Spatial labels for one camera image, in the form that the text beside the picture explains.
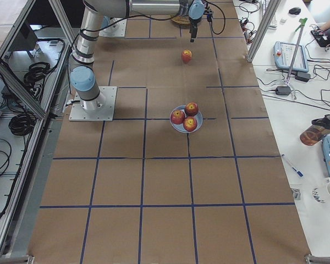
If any blue white pen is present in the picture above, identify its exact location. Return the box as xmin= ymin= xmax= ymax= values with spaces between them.
xmin=281 ymin=154 xmax=304 ymax=177

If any black power adapter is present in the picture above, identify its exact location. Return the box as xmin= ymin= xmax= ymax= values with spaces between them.
xmin=275 ymin=86 xmax=292 ymax=96

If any red apple plate left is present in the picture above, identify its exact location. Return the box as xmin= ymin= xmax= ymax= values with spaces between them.
xmin=184 ymin=102 xmax=199 ymax=117

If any white keyboard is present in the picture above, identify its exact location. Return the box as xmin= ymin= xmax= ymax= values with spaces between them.
xmin=261 ymin=0 xmax=280 ymax=30

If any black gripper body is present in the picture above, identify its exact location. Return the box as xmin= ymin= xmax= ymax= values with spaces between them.
xmin=190 ymin=19 xmax=198 ymax=35

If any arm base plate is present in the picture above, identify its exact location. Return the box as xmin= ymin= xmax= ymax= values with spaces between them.
xmin=99 ymin=16 xmax=127 ymax=38
xmin=69 ymin=86 xmax=117 ymax=122

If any red apple plate right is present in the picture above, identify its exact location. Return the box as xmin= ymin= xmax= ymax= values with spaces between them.
xmin=170 ymin=109 xmax=186 ymax=125

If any grabber stick green tip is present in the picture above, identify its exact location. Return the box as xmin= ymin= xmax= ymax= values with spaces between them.
xmin=284 ymin=18 xmax=307 ymax=86

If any woven wicker basket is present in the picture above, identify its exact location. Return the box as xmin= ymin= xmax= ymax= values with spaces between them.
xmin=171 ymin=15 xmax=190 ymax=26

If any aluminium profile post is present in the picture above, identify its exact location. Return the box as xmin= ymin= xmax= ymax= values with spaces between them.
xmin=246 ymin=0 xmax=282 ymax=63

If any red apple plate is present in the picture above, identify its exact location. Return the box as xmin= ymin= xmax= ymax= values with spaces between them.
xmin=170 ymin=109 xmax=186 ymax=125
xmin=184 ymin=102 xmax=199 ymax=117
xmin=183 ymin=116 xmax=197 ymax=132

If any light blue plate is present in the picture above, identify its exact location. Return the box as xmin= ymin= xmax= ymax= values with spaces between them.
xmin=170 ymin=105 xmax=203 ymax=134

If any black computer mouse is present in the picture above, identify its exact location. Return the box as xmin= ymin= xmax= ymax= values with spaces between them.
xmin=288 ymin=7 xmax=301 ymax=15

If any aluminium frame rack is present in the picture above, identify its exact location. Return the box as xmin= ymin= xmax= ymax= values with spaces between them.
xmin=0 ymin=1 xmax=75 ymax=257

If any red yellow apple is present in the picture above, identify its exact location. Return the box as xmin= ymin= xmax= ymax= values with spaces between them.
xmin=181 ymin=49 xmax=192 ymax=64

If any red apple plate front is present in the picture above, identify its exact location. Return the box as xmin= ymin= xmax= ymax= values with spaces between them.
xmin=183 ymin=116 xmax=197 ymax=132

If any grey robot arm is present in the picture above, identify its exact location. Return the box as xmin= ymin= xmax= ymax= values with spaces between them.
xmin=69 ymin=1 xmax=187 ymax=114
xmin=178 ymin=0 xmax=205 ymax=43

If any teach pendant blue grey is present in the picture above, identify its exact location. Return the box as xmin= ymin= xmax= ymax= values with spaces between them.
xmin=273 ymin=41 xmax=309 ymax=73

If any brown patterned water bottle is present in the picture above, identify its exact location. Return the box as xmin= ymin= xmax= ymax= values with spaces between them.
xmin=300 ymin=114 xmax=330 ymax=146

